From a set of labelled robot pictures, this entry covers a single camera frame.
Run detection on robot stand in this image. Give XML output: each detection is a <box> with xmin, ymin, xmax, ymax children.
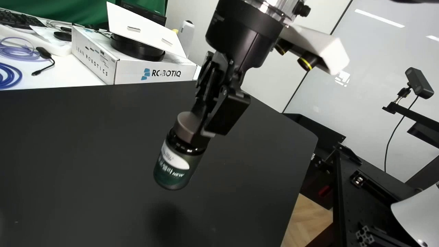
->
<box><xmin>282</xmin><ymin>113</ymin><xmax>439</xmax><ymax>247</ymax></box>

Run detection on white cardboard box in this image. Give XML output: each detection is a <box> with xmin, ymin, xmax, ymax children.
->
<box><xmin>71</xmin><ymin>1</ymin><xmax>198</xmax><ymax>85</ymax></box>

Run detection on black round disc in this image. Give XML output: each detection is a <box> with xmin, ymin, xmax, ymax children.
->
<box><xmin>110</xmin><ymin>33</ymin><xmax>166</xmax><ymax>62</ymax></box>

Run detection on green cloth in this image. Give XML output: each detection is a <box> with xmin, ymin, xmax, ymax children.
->
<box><xmin>0</xmin><ymin>0</ymin><xmax>167</xmax><ymax>29</ymax></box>

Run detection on coil of blue cable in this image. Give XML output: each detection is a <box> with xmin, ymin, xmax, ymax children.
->
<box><xmin>0</xmin><ymin>62</ymin><xmax>23</xmax><ymax>90</ymax></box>

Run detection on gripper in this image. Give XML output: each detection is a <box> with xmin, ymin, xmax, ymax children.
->
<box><xmin>191</xmin><ymin>0</ymin><xmax>286</xmax><ymax>137</ymax></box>

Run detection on black keyboard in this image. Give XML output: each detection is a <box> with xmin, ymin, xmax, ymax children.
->
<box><xmin>0</xmin><ymin>8</ymin><xmax>47</xmax><ymax>30</ymax></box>

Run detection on camera on mount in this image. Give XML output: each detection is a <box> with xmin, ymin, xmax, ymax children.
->
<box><xmin>382</xmin><ymin>67</ymin><xmax>439</xmax><ymax>174</ymax></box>

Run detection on coil of clear cable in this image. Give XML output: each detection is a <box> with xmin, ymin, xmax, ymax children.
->
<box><xmin>0</xmin><ymin>36</ymin><xmax>42</xmax><ymax>62</ymax></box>

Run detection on black cable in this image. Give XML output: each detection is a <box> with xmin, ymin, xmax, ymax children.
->
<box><xmin>31</xmin><ymin>47</ymin><xmax>56</xmax><ymax>76</ymax></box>

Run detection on dark glass bottle grey cap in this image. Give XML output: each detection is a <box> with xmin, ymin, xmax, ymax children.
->
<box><xmin>153</xmin><ymin>111</ymin><xmax>210</xmax><ymax>191</ymax></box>

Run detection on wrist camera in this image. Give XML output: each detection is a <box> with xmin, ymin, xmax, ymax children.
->
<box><xmin>274</xmin><ymin>23</ymin><xmax>350</xmax><ymax>76</ymax></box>

